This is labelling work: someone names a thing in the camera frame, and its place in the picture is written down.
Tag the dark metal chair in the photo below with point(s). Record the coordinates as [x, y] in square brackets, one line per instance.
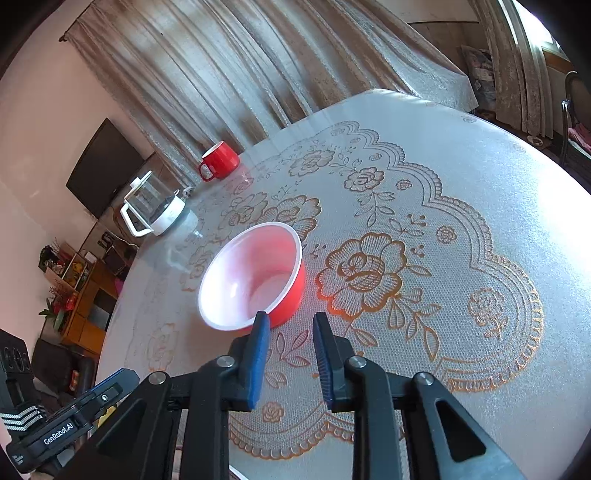
[565, 120]

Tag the small black appliance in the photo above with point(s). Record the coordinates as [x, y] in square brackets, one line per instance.
[113, 261]

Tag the white glass electric kettle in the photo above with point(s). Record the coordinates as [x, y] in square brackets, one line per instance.
[157, 207]

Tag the dark leather sofa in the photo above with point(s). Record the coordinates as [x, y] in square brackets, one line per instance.
[55, 364]

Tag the grey window curtain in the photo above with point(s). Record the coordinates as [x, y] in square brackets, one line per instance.
[517, 69]

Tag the black flat television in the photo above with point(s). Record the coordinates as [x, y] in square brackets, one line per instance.
[106, 170]

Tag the red plastic bowl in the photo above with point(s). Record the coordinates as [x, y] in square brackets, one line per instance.
[258, 272]

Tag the red mug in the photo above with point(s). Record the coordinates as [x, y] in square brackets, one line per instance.
[221, 159]

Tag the wooden cabinet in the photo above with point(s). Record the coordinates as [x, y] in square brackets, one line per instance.
[87, 300]

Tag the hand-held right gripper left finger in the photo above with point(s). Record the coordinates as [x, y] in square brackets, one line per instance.
[258, 360]

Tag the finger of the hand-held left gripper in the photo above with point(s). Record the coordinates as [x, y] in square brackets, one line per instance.
[113, 387]

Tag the grey patterned curtain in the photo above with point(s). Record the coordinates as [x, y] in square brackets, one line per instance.
[231, 69]

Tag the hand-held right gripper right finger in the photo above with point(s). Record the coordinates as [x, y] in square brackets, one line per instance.
[323, 364]

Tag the patterned cushion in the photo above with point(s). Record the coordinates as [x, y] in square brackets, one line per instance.
[480, 78]

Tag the lace flower tablecloth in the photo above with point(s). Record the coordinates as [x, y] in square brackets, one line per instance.
[461, 277]

